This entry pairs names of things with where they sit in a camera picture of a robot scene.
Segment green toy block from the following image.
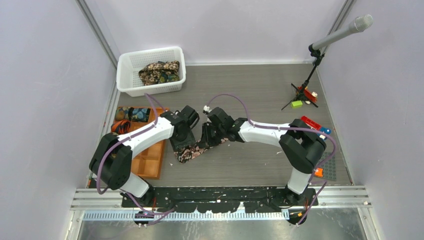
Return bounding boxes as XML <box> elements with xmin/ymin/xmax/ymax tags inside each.
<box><xmin>290</xmin><ymin>100</ymin><xmax>303</xmax><ymax>109</ymax></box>

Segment red toy piece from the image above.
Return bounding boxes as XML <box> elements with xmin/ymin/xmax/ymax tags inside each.
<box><xmin>296</xmin><ymin>86</ymin><xmax>318</xmax><ymax>104</ymax></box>

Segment orange curved toy piece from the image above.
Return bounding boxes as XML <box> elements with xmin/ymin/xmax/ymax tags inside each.
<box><xmin>314</xmin><ymin>167</ymin><xmax>324</xmax><ymax>178</ymax></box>

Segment orange striped rolled tie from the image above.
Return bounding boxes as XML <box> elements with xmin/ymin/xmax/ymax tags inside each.
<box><xmin>110</xmin><ymin>119</ymin><xmax>131</xmax><ymax>135</ymax></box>

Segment white plastic basket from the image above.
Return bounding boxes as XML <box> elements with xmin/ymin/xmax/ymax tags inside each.
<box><xmin>116</xmin><ymin>46</ymin><xmax>186</xmax><ymax>97</ymax></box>

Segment grey microphone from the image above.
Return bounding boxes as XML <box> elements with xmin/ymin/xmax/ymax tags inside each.
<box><xmin>309</xmin><ymin>14</ymin><xmax>374</xmax><ymax>51</ymax></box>

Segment grey studded baseplate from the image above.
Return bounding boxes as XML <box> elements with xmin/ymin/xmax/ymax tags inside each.
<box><xmin>320</xmin><ymin>155</ymin><xmax>337</xmax><ymax>181</ymax></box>

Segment floral ties in basket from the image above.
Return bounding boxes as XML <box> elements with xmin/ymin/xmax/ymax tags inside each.
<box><xmin>138</xmin><ymin>60</ymin><xmax>181</xmax><ymax>86</ymax></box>

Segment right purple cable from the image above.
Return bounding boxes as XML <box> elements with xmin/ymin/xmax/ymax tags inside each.
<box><xmin>203</xmin><ymin>93</ymin><xmax>337</xmax><ymax>226</ymax></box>

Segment red toy bus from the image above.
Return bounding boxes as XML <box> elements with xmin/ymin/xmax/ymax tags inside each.
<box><xmin>300</xmin><ymin>115</ymin><xmax>332</xmax><ymax>135</ymax></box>

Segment orange wooden compartment tray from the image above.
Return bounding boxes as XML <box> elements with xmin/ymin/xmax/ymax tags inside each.
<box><xmin>128</xmin><ymin>106</ymin><xmax>166</xmax><ymax>180</ymax></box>

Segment black pink floral tie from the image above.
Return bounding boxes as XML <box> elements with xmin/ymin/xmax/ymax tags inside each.
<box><xmin>173</xmin><ymin>138</ymin><xmax>229</xmax><ymax>164</ymax></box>

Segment yellow floral rolled tie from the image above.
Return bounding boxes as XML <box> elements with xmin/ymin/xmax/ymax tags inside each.
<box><xmin>114</xmin><ymin>106</ymin><xmax>131</xmax><ymax>122</ymax></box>

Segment blue floral rolled tie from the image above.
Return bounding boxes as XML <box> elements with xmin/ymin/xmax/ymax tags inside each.
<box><xmin>128</xmin><ymin>107</ymin><xmax>151</xmax><ymax>123</ymax></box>

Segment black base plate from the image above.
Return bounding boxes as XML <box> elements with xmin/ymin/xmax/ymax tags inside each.
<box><xmin>121</xmin><ymin>186</ymin><xmax>318</xmax><ymax>214</ymax></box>

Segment black microphone tripod stand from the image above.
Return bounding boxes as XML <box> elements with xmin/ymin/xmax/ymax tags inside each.
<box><xmin>281</xmin><ymin>44</ymin><xmax>325</xmax><ymax>110</ymax></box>

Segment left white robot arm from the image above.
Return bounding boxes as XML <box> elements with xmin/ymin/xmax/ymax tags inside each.
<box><xmin>89</xmin><ymin>105</ymin><xmax>200</xmax><ymax>207</ymax></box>

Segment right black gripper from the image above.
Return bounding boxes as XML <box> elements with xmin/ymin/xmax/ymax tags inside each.
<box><xmin>199</xmin><ymin>122</ymin><xmax>226</xmax><ymax>149</ymax></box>

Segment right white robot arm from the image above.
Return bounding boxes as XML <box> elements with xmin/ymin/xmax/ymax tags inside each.
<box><xmin>203</xmin><ymin>105</ymin><xmax>327</xmax><ymax>205</ymax></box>

